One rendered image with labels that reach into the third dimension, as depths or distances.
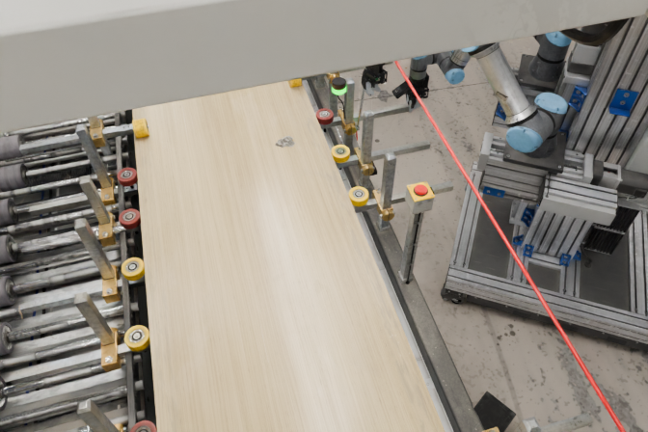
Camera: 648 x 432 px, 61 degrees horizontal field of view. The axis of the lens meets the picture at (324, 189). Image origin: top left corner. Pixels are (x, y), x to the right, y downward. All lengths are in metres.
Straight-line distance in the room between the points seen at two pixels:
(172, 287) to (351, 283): 0.63
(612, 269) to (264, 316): 1.88
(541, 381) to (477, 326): 0.38
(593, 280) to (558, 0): 2.79
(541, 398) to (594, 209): 1.01
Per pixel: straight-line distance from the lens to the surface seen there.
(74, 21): 0.24
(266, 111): 2.59
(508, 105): 2.06
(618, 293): 3.08
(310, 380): 1.81
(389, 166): 2.06
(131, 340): 1.97
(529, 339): 3.03
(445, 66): 2.46
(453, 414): 2.03
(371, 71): 2.42
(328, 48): 0.26
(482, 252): 2.98
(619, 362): 3.14
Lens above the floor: 2.58
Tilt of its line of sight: 49 degrees down
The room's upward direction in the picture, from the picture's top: 1 degrees counter-clockwise
